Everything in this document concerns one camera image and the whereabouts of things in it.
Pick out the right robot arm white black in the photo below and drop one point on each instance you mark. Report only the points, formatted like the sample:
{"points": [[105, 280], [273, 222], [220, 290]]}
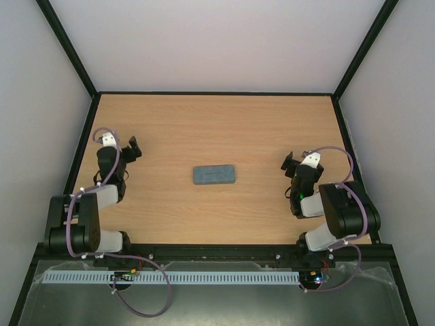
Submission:
{"points": [[348, 210]]}

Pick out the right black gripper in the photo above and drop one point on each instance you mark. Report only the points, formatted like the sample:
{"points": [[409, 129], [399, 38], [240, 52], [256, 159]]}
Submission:
{"points": [[291, 164]]}

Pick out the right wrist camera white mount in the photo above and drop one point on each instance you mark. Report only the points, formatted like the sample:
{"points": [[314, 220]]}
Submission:
{"points": [[311, 159]]}

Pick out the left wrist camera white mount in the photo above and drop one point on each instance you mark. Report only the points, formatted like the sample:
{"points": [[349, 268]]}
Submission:
{"points": [[107, 140]]}

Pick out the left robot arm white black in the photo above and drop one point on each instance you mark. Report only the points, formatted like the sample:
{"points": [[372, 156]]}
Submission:
{"points": [[73, 224]]}

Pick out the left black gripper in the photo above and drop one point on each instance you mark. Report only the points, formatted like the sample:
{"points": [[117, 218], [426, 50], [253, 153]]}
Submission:
{"points": [[132, 156]]}

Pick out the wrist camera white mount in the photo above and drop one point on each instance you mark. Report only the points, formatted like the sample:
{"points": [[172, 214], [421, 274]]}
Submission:
{"points": [[107, 140], [311, 159]]}

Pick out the black aluminium frame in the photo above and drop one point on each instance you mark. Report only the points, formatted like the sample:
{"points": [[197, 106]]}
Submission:
{"points": [[375, 251]]}

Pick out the right controller board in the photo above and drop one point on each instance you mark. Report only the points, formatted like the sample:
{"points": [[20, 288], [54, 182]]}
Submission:
{"points": [[314, 277]]}

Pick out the light blue slotted cable duct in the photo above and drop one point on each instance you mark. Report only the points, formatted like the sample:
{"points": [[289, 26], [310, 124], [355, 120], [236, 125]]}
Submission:
{"points": [[175, 278]]}

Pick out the controller board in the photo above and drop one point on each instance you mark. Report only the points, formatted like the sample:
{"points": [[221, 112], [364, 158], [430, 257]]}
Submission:
{"points": [[314, 277], [128, 276]]}

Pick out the grey glasses case green lining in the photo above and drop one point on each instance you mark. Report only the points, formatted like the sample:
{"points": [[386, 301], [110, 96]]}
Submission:
{"points": [[213, 175]]}

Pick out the left controller board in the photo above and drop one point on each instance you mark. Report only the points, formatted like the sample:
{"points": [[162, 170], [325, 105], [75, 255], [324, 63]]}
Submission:
{"points": [[128, 276]]}

